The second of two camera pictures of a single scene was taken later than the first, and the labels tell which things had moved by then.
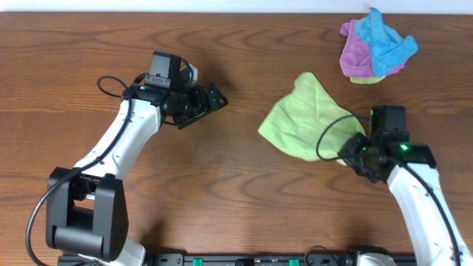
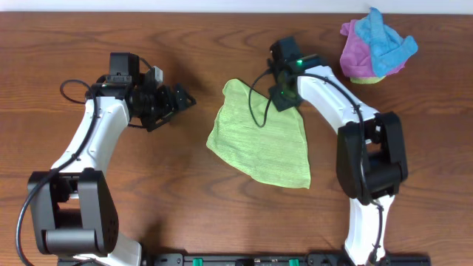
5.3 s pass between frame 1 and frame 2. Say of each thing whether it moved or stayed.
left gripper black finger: moved
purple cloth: stayed
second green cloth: stayed
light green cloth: moved
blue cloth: stayed
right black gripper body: moved
